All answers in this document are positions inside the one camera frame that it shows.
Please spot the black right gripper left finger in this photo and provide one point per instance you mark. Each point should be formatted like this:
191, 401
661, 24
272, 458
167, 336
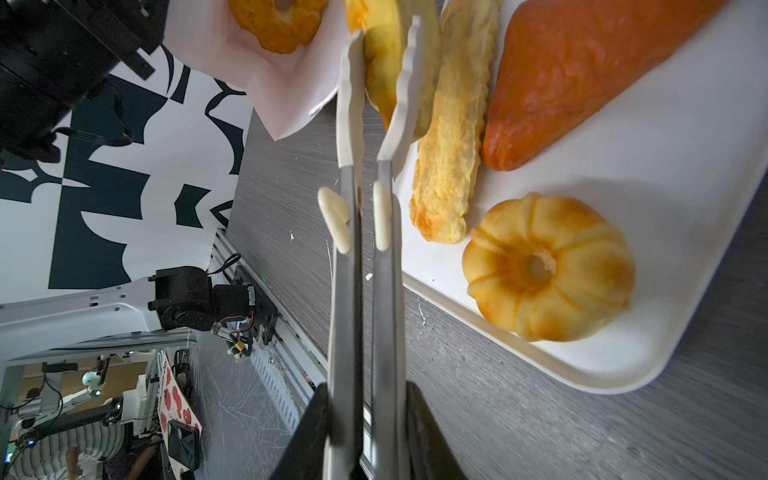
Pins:
303, 457

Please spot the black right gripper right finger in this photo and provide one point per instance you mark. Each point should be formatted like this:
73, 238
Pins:
430, 455

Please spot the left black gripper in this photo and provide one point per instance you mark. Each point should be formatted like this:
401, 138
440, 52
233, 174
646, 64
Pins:
54, 54

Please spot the round fluted yellow bun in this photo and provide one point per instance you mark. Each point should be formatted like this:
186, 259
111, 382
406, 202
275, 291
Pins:
548, 268

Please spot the golden ring shaped bread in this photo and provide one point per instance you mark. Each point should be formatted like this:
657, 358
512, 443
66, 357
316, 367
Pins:
279, 30

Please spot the red white paper bag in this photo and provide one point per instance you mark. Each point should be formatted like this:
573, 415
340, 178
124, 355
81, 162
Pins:
286, 90

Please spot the long yellow fake bread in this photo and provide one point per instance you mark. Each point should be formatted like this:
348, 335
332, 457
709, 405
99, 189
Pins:
449, 154

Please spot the golden fake croissant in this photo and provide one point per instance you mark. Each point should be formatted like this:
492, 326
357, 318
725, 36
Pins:
385, 24

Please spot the orange fake croissant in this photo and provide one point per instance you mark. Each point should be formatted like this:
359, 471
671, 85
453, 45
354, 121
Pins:
563, 61

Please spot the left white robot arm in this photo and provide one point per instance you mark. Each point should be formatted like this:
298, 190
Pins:
171, 298

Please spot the white slotted cable duct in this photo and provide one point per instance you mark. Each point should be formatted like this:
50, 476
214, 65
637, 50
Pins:
270, 372

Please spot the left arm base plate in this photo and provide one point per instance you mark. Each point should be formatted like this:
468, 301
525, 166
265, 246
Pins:
245, 316

